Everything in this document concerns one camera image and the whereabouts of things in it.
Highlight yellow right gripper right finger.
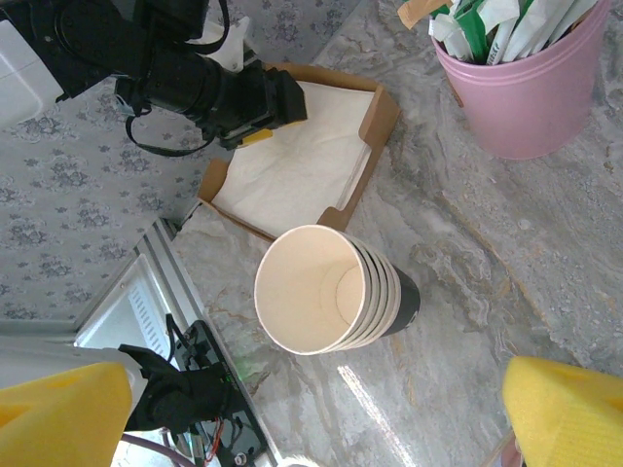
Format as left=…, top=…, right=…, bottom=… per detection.
left=502, top=356, right=623, bottom=467

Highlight white paper sachet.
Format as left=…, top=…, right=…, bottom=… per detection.
left=427, top=12, right=468, bottom=62
left=525, top=0, right=600, bottom=54

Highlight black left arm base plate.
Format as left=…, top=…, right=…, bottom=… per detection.
left=167, top=318, right=274, bottom=467

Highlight aluminium front rail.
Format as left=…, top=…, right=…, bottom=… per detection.
left=133, top=216, right=288, bottom=467

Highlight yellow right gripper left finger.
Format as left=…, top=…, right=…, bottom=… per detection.
left=0, top=362, right=132, bottom=467

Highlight controller board with lights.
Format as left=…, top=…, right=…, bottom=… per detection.
left=169, top=417, right=230, bottom=467

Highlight white paper napkins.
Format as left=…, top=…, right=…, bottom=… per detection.
left=213, top=80, right=376, bottom=237

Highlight brown cardboard napkin tray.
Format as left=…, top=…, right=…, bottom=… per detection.
left=197, top=62, right=403, bottom=244

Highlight pink plastic bucket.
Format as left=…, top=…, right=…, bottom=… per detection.
left=431, top=0, right=612, bottom=161

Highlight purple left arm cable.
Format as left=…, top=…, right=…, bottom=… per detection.
left=120, top=431, right=189, bottom=467

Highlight black left wrist camera cable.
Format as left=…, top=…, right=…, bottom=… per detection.
left=124, top=0, right=233, bottom=158

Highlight brown paper stick wrapper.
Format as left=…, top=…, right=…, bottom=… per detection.
left=397, top=0, right=452, bottom=28

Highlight green white sachet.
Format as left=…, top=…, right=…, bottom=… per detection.
left=486, top=0, right=536, bottom=67
left=450, top=0, right=493, bottom=64

